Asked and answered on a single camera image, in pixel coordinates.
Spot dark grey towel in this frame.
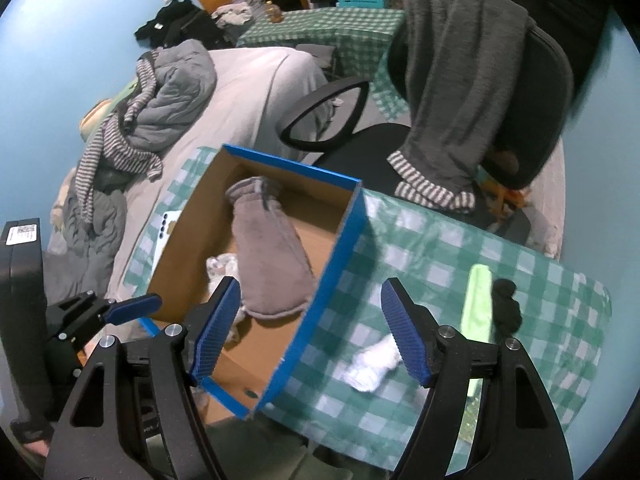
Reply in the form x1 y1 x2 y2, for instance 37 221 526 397
387 0 534 214

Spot grey quilted jacket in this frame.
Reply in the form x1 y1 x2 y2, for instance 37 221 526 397
43 40 217 304

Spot striped grey garment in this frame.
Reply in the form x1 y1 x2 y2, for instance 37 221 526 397
75 51 163 224

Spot white smartphone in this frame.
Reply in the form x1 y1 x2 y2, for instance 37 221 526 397
151 210 181 273

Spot orange toy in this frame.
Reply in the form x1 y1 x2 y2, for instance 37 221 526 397
477 169 530 220

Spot light grey couch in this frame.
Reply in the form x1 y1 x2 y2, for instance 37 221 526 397
49 45 336 306

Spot grey fuzzy sock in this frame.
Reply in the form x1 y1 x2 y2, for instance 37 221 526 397
226 177 316 321

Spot blue-edged cardboard box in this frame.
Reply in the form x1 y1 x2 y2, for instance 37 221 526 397
148 144 367 419

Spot person's left hand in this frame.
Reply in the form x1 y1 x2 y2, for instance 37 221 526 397
22 440 51 458

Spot black sock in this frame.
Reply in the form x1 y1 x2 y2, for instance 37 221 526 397
491 278 523 339

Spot white sock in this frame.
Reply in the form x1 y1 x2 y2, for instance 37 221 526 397
343 335 401 392

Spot white patterned socks bundle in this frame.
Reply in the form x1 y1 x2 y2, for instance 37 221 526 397
205 251 248 346

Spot black office chair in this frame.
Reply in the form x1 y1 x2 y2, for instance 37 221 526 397
276 25 573 229

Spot green checkered tablecloth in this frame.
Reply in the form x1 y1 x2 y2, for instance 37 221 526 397
114 145 611 479

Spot black clothes pile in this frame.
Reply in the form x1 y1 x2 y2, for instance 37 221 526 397
134 0 233 50

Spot far green checkered table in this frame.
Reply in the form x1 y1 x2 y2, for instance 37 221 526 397
238 8 408 120

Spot light green microfiber cloth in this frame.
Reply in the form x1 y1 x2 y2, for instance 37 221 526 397
460 264 492 342

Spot amber bottle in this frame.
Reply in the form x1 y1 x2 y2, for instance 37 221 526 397
265 1 284 23

